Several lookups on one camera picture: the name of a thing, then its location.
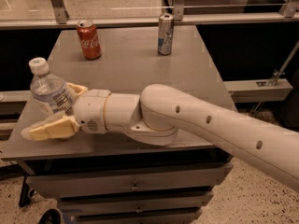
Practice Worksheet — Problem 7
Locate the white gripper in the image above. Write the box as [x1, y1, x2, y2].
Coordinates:
[21, 82, 111, 141]

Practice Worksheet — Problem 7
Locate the clear plastic water bottle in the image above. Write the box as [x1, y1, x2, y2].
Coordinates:
[29, 57, 75, 116]

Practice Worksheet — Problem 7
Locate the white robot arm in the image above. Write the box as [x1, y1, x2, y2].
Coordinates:
[21, 84, 299, 191]

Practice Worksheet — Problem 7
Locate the red coca-cola can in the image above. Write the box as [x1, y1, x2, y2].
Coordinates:
[77, 21, 101, 60]

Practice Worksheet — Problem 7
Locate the silver blue redbull can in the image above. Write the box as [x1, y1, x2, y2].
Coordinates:
[158, 13, 174, 55]

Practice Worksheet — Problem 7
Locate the grey drawer cabinet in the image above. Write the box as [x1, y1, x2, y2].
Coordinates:
[3, 26, 234, 224]

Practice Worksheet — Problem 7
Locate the black shoe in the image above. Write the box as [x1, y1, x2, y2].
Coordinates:
[38, 209, 62, 224]

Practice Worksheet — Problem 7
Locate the middle grey drawer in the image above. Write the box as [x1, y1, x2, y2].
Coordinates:
[59, 189, 213, 216]

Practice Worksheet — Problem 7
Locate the grey drawer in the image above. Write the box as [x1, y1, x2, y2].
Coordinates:
[27, 162, 233, 198]
[59, 189, 213, 216]
[74, 207, 202, 224]

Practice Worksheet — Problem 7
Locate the top grey drawer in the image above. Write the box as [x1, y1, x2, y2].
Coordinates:
[27, 162, 233, 198]

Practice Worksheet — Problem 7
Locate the bottom grey drawer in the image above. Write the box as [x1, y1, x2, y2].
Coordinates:
[74, 207, 202, 224]

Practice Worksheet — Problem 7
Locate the metal railing frame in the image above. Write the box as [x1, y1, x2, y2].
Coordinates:
[0, 0, 298, 91]

